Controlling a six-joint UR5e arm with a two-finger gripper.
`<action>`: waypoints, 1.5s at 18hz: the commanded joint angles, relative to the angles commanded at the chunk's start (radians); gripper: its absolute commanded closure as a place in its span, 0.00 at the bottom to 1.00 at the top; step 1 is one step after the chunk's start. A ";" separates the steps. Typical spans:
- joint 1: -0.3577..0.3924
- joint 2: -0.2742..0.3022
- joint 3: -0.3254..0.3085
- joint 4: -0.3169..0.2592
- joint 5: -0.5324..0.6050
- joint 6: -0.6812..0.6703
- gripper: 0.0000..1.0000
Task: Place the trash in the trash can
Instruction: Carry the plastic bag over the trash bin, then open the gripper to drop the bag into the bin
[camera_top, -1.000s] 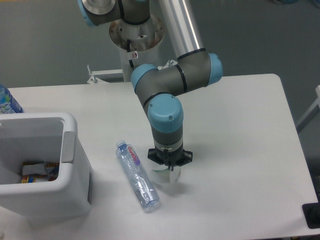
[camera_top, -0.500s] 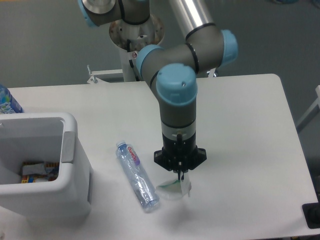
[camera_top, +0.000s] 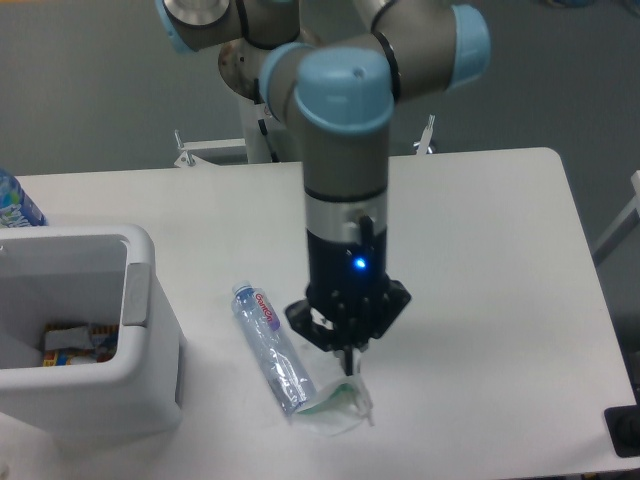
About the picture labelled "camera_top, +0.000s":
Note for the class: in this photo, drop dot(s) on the blue labelled bottle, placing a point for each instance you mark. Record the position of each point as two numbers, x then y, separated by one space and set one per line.
17 208

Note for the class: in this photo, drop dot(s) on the white frame at right edge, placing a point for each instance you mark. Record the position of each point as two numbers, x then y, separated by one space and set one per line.
620 228

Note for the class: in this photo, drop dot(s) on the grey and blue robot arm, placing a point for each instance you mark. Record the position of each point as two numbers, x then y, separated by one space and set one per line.
337 102

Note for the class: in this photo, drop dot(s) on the black clamp at table edge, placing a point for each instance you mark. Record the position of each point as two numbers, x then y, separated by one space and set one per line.
623 426

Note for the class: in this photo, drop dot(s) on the colourful wrappers in trash can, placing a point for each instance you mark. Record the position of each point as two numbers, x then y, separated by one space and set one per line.
82 344

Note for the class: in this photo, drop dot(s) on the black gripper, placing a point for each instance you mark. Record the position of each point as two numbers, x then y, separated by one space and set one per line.
350 299

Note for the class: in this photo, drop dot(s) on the clear plastic water bottle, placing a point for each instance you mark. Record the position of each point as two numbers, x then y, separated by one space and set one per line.
276 356

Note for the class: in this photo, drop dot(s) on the white plastic trash can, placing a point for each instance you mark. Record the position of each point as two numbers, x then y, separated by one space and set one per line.
88 275

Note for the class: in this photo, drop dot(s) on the clear plastic bag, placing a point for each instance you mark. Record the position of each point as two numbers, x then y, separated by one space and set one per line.
341 403

